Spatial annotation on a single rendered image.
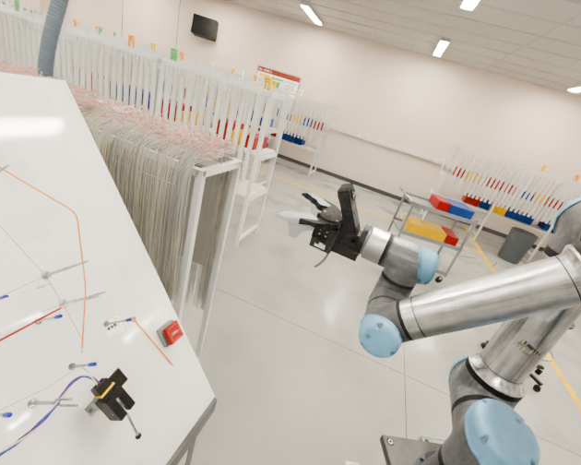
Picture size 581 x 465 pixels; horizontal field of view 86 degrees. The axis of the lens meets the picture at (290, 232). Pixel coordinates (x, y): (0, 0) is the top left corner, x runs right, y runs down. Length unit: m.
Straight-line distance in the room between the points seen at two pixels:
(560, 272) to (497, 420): 0.31
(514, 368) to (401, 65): 8.08
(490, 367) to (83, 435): 0.87
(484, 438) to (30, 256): 0.95
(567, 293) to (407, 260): 0.25
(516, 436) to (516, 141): 8.35
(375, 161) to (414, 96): 1.72
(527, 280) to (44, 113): 1.06
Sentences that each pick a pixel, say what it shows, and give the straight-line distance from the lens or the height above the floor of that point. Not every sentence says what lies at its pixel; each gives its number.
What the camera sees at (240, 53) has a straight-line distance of 9.61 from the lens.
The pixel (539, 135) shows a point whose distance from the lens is 9.03.
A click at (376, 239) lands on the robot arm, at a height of 1.58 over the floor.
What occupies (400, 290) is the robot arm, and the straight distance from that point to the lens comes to 0.71.
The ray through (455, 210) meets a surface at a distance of 4.44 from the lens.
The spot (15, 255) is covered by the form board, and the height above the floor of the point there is 1.36.
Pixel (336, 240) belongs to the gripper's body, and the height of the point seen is 1.54.
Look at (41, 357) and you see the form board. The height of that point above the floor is 1.20.
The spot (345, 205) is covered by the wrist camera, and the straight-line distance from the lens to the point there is 0.67.
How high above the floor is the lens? 1.81
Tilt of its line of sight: 24 degrees down
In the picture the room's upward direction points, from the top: 17 degrees clockwise
